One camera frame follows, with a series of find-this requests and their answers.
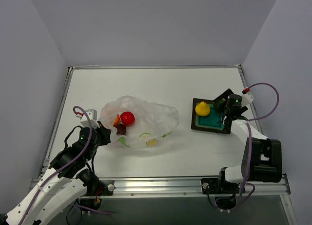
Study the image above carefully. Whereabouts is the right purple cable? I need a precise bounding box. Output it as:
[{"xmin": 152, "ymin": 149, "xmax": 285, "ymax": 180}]
[{"xmin": 243, "ymin": 82, "xmax": 280, "ymax": 196}]

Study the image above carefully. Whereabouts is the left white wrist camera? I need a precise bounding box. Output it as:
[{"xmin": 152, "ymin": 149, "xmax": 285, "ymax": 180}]
[{"xmin": 80, "ymin": 109, "xmax": 99, "ymax": 128}]

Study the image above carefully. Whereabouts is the purple cable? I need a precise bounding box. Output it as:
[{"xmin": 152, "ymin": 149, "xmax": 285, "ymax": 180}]
[
  {"xmin": 17, "ymin": 105, "xmax": 94, "ymax": 225},
  {"xmin": 243, "ymin": 82, "xmax": 280, "ymax": 196}
]

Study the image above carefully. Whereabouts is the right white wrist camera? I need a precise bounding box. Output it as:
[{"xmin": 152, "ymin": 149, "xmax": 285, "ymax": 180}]
[{"xmin": 241, "ymin": 87, "xmax": 254, "ymax": 107}]

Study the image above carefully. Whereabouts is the translucent printed plastic bag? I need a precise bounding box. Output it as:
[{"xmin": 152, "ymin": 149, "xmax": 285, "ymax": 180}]
[{"xmin": 98, "ymin": 96, "xmax": 179, "ymax": 149}]

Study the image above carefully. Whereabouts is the green fake lime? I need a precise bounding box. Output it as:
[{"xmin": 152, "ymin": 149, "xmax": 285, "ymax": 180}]
[{"xmin": 213, "ymin": 99, "xmax": 226, "ymax": 110}]

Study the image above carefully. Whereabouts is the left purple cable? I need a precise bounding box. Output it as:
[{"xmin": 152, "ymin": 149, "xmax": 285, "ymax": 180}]
[{"xmin": 17, "ymin": 105, "xmax": 94, "ymax": 225}]

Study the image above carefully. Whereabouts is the yellow fake lemon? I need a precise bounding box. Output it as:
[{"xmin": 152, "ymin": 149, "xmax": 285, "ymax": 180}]
[{"xmin": 195, "ymin": 102, "xmax": 211, "ymax": 117}]

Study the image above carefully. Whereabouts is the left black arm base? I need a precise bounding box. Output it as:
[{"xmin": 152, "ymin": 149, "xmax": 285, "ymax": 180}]
[{"xmin": 87, "ymin": 180, "xmax": 115, "ymax": 196}]

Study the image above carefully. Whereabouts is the dark red fake fruit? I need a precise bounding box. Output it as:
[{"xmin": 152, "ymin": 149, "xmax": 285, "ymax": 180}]
[{"xmin": 116, "ymin": 123, "xmax": 127, "ymax": 135}]

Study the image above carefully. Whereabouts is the aluminium front rail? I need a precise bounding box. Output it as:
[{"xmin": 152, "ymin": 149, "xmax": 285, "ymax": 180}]
[{"xmin": 30, "ymin": 175, "xmax": 291, "ymax": 199}]

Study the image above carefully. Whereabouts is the orange fake persimmon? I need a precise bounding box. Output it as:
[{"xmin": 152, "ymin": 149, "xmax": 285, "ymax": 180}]
[{"xmin": 113, "ymin": 114, "xmax": 120, "ymax": 126}]

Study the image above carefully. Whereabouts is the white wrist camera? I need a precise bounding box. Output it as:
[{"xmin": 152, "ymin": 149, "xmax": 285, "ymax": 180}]
[
  {"xmin": 80, "ymin": 109, "xmax": 99, "ymax": 128},
  {"xmin": 241, "ymin": 87, "xmax": 254, "ymax": 107}
]

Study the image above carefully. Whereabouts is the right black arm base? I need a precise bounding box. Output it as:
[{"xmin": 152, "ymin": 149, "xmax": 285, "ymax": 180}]
[{"xmin": 201, "ymin": 178, "xmax": 240, "ymax": 195}]

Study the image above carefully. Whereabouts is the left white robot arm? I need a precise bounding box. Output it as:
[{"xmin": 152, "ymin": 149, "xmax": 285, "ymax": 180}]
[{"xmin": 0, "ymin": 123, "xmax": 111, "ymax": 225}]

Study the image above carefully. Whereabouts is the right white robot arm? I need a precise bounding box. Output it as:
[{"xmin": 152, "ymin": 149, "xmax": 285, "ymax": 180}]
[{"xmin": 212, "ymin": 88, "xmax": 282, "ymax": 192}]

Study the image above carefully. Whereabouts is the red fake apple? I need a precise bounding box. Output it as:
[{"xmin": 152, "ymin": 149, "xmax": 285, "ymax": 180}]
[{"xmin": 120, "ymin": 111, "xmax": 135, "ymax": 126}]

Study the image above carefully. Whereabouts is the black teal square tray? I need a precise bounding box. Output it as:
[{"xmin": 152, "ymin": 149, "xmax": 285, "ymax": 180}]
[{"xmin": 191, "ymin": 98, "xmax": 230, "ymax": 134}]

